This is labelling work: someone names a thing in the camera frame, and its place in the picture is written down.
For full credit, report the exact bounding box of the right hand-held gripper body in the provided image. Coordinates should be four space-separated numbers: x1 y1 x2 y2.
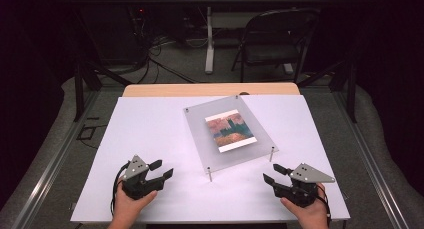
273 162 336 209

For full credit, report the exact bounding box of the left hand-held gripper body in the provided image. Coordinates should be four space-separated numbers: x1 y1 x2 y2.
120 154 164 201

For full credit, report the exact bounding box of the clear acrylic photo frame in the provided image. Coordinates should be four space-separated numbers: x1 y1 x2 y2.
182 94 280 183

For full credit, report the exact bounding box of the painting print card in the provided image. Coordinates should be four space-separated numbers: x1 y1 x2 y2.
204 108 259 154

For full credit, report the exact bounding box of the person's right hand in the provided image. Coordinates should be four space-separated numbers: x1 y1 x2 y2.
279 183 331 227

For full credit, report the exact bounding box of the person's left hand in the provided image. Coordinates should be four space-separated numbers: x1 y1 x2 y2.
112 184 158 227

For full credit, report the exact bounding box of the white board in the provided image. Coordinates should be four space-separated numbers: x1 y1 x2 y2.
70 94 351 224

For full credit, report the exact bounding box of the wooden table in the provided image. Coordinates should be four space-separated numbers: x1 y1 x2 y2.
121 82 301 98

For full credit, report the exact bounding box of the black folding chair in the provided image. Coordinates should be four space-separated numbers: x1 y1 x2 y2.
231 8 322 84

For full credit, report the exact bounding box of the white-legged desk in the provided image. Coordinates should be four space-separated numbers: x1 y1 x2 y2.
184 0 330 75

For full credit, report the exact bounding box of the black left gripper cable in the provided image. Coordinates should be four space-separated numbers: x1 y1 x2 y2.
110 161 131 217

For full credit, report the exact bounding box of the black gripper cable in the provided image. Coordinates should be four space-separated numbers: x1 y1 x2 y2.
110 161 131 217
316 183 333 221

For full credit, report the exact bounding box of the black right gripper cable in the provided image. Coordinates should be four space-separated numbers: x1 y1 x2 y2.
316 183 333 221

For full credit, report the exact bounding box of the aluminium rail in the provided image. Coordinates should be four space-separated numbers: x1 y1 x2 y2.
9 88 102 229
332 88 412 229

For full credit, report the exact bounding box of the bundle of floor cables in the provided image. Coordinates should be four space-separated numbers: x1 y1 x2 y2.
131 32 201 85

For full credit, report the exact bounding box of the black metal frame stand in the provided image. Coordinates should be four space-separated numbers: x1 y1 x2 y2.
295 57 358 124
70 55 133 123

